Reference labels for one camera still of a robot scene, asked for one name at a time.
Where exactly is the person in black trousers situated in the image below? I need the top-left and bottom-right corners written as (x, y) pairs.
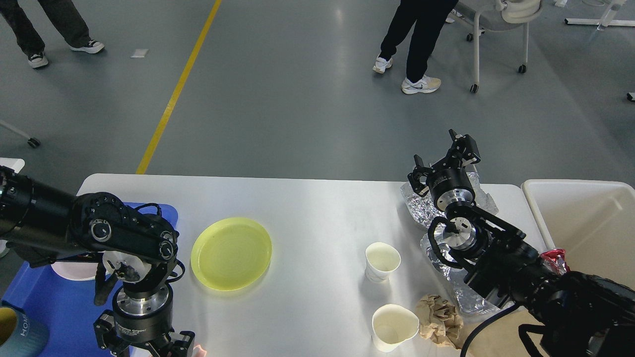
top-left (373, 0), bottom-right (458, 95)

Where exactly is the blue plastic tray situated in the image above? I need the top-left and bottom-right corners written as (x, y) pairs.
top-left (0, 201), bottom-right (179, 357)

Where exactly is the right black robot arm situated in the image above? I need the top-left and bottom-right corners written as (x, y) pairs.
top-left (407, 129), bottom-right (635, 357)

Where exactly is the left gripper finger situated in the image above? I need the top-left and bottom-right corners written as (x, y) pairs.
top-left (159, 331), bottom-right (195, 357)
top-left (93, 322), bottom-right (130, 357)

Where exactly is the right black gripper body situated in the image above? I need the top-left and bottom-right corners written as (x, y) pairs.
top-left (427, 168), bottom-right (475, 209)

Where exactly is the lower white paper cup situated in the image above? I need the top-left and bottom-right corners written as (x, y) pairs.
top-left (372, 303), bottom-right (420, 353)

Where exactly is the crumpled brown paper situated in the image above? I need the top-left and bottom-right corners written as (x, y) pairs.
top-left (415, 295), bottom-right (463, 350)

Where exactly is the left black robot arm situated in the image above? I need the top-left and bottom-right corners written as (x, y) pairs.
top-left (0, 167), bottom-right (195, 357)

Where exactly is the upper white paper cup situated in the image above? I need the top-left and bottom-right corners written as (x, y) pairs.
top-left (365, 242), bottom-right (401, 283)

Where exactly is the red crumpled wrapper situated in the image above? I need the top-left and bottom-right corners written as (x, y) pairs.
top-left (539, 248), bottom-right (570, 276)

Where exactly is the white wheeled chair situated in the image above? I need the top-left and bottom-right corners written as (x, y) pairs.
top-left (447, 0), bottom-right (543, 94)

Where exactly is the white side table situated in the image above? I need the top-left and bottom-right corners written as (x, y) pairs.
top-left (0, 157), bottom-right (25, 174)

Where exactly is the white paper cup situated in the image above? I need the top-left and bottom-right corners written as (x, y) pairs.
top-left (365, 242), bottom-right (401, 283)
top-left (372, 303), bottom-right (420, 353)

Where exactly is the white plastic bin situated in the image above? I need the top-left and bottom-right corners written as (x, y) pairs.
top-left (521, 180), bottom-right (635, 289)

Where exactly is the pink mug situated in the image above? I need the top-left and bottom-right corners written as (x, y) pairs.
top-left (147, 344), bottom-right (207, 357)

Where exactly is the pink plate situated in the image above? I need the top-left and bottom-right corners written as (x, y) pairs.
top-left (51, 261), bottom-right (98, 282)

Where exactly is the crumpled aluminium foil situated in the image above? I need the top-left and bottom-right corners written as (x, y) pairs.
top-left (401, 165), bottom-right (499, 319)

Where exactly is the dark teal mug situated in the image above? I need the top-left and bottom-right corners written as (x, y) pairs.
top-left (0, 306), bottom-right (49, 357)

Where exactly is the person in dark trousers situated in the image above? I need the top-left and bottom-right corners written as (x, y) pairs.
top-left (0, 0), bottom-right (105, 68)

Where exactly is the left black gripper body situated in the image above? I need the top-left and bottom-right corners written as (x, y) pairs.
top-left (95, 285), bottom-right (175, 355)

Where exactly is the white table frame base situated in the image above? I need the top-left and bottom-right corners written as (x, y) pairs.
top-left (564, 0), bottom-right (635, 30)

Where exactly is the yellow plastic plate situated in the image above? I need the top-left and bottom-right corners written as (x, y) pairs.
top-left (190, 217), bottom-right (273, 292)

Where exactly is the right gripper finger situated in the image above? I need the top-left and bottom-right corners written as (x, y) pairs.
top-left (443, 129), bottom-right (481, 169)
top-left (408, 155), bottom-right (433, 197)

